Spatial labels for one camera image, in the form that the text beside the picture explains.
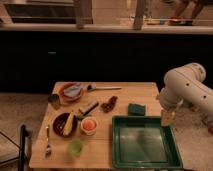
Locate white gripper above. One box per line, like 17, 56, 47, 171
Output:
157, 88, 183, 127

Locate dark grape bunch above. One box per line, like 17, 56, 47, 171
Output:
101, 96, 118, 113

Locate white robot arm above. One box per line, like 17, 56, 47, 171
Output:
157, 63, 213, 127

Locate green plastic tray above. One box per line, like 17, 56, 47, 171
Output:
112, 116, 183, 170

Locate green sponge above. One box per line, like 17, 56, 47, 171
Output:
128, 104, 146, 116

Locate white cup with orange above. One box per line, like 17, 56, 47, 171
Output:
81, 117, 98, 135

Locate green plastic cup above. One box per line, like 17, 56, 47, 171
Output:
68, 139, 83, 156

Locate orange plate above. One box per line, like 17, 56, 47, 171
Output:
59, 82, 83, 102

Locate blue cloth on plate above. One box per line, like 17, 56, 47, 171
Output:
63, 84, 81, 97

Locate person legs in background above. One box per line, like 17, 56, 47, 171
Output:
168, 0, 213, 26

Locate yellow corn cob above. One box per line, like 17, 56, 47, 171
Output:
63, 112, 74, 136

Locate dark red bowl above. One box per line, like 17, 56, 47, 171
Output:
53, 113, 78, 138

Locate small metal cup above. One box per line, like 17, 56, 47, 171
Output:
48, 94, 61, 110

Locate metal fork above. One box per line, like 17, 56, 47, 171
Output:
45, 125, 52, 157

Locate black handled knife block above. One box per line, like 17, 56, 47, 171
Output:
79, 101, 99, 115

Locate black chair frame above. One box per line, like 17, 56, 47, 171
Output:
0, 125, 29, 171

